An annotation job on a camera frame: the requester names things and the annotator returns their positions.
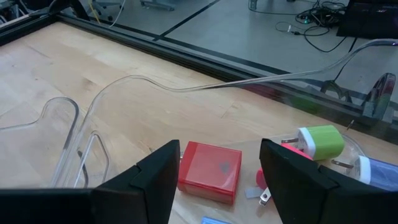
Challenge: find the green wall charger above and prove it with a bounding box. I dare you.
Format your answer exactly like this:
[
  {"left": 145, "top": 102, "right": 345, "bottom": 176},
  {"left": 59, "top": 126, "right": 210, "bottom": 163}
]
[{"left": 281, "top": 124, "right": 346, "bottom": 162}]

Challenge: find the blue grey floor foot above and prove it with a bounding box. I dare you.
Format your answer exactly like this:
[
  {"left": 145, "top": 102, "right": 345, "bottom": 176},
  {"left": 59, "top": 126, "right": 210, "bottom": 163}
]
[{"left": 139, "top": 0, "right": 175, "bottom": 12}]

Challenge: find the light blue box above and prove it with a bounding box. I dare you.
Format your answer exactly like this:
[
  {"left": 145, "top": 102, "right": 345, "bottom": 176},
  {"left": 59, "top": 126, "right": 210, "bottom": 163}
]
[{"left": 200, "top": 216, "right": 234, "bottom": 224}]

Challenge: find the red box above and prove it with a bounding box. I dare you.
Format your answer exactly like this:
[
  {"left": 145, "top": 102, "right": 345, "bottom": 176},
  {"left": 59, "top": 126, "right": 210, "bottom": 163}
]
[{"left": 177, "top": 141, "right": 243, "bottom": 205}]

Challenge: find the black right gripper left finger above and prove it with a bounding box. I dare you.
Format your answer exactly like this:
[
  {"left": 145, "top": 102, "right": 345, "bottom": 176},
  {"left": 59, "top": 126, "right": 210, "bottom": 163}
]
[{"left": 0, "top": 139, "right": 181, "bottom": 224}]

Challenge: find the red wall charger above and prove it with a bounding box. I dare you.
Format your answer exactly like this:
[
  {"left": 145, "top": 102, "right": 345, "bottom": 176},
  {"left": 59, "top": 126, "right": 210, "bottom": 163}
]
[{"left": 244, "top": 142, "right": 313, "bottom": 207}]

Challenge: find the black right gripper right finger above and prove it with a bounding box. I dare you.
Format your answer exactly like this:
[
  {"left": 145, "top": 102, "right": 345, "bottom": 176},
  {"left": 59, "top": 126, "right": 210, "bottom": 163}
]
[{"left": 259, "top": 138, "right": 398, "bottom": 224}]

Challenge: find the black aluminium table frame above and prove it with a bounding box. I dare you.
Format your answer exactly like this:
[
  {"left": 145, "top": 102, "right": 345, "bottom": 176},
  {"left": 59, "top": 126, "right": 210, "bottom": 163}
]
[{"left": 0, "top": 0, "right": 398, "bottom": 146}]

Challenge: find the black floor cable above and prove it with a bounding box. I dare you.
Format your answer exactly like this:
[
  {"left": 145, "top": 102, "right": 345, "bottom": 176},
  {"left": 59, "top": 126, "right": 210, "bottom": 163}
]
[{"left": 294, "top": 0, "right": 348, "bottom": 27}]

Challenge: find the purple wall charger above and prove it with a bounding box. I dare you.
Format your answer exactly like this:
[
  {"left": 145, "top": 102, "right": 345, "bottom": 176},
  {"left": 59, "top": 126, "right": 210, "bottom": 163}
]
[{"left": 331, "top": 155, "right": 398, "bottom": 192}]

